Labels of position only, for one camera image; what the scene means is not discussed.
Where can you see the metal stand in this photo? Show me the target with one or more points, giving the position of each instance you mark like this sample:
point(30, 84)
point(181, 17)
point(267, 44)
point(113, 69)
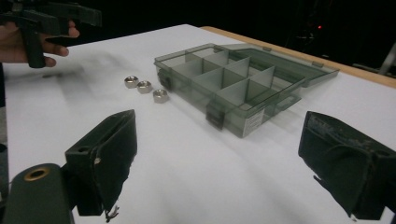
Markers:
point(387, 60)

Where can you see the grey transparent compartment box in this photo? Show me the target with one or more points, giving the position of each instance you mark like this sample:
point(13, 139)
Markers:
point(239, 87)

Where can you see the silver hex nut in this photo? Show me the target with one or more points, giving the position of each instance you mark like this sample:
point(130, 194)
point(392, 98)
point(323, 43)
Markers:
point(131, 81)
point(144, 87)
point(161, 95)

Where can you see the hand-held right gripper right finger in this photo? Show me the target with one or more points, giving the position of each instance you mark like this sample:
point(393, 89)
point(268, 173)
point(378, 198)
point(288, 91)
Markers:
point(345, 161)

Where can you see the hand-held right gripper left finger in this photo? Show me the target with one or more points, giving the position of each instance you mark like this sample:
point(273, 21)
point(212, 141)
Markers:
point(106, 155)

